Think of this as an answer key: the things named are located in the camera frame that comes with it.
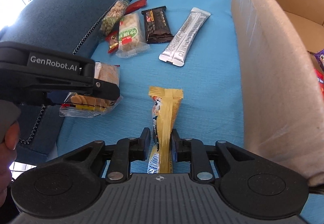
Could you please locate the small red snack packet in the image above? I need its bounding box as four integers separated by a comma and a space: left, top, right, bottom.
125, 0, 147, 14

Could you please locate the yellow snack bar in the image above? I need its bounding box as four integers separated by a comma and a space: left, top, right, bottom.
147, 86, 183, 174

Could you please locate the blue white patterned cover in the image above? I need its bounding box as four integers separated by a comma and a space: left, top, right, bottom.
56, 0, 324, 224

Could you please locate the red spicy snack packet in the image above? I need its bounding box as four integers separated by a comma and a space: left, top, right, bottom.
315, 69, 324, 97

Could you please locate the green round nut cracker pack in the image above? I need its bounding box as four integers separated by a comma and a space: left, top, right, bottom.
100, 0, 129, 36

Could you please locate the dark brown chocolate bar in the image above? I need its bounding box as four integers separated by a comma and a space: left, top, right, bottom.
141, 6, 174, 44

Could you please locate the small red date candy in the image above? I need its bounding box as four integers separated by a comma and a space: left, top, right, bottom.
105, 30, 119, 54

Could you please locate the purple candy wrapper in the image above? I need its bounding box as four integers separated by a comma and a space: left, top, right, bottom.
313, 50, 324, 71

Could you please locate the cardboard box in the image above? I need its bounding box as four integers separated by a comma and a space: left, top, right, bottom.
231, 0, 323, 186

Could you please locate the person left hand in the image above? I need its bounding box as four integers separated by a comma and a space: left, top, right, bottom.
0, 122, 20, 206

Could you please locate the silver stick sachet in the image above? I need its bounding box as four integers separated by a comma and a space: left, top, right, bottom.
159, 7, 211, 67

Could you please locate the green white rice cracker pack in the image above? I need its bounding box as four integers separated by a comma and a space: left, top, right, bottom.
116, 12, 150, 58

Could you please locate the clear biscuit packet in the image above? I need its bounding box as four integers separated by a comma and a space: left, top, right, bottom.
59, 62, 124, 119

